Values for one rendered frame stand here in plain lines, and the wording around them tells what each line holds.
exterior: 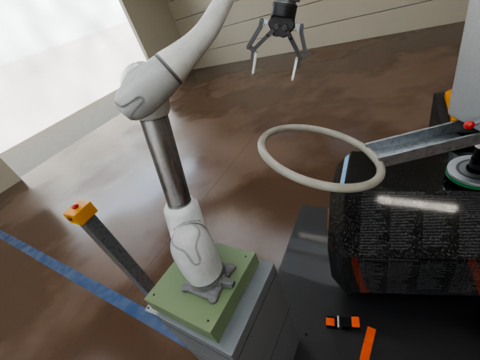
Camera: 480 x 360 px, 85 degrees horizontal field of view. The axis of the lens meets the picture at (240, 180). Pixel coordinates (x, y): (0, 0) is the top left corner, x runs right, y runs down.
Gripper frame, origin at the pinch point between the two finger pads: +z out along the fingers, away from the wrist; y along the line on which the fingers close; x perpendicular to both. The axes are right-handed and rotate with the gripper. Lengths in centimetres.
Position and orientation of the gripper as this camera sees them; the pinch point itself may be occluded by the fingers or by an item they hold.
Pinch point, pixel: (273, 73)
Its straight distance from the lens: 97.8
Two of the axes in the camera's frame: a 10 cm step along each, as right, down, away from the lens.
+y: 9.8, 2.0, -1.0
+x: 1.9, -5.5, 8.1
